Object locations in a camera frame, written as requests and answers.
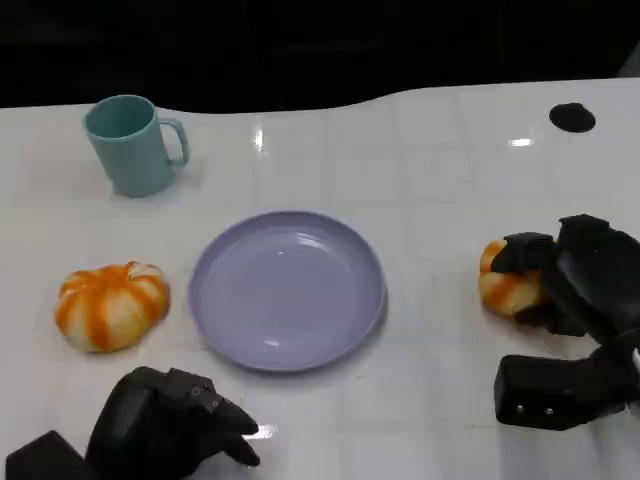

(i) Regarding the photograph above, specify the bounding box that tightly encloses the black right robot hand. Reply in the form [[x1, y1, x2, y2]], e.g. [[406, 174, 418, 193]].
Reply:
[[492, 214, 640, 351]]

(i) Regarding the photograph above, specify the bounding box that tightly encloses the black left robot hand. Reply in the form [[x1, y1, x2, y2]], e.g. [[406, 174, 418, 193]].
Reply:
[[84, 366, 262, 480]]

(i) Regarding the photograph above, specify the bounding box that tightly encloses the orange and white bread roll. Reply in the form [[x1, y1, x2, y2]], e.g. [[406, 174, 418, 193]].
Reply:
[[478, 238, 554, 317], [54, 260, 171, 354]]

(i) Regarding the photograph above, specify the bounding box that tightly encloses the black round table grommet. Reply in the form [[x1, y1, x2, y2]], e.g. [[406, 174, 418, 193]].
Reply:
[[548, 102, 596, 133]]

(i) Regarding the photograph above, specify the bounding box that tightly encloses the lilac plate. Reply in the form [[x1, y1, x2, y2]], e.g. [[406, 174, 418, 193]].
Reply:
[[188, 209, 388, 374]]

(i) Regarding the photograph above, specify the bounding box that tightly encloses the pale green mug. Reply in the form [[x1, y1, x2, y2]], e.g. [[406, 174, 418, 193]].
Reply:
[[83, 94, 191, 199]]

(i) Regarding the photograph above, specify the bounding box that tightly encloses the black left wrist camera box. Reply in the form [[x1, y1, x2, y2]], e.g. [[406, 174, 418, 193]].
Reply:
[[4, 430, 94, 480]]

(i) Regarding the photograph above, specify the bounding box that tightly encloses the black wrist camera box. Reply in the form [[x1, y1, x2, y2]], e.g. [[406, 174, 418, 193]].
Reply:
[[493, 345, 632, 431], [4, 430, 94, 480]]

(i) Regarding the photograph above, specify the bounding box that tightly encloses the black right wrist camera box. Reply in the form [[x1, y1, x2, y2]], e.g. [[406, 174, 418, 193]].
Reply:
[[493, 345, 632, 431]]

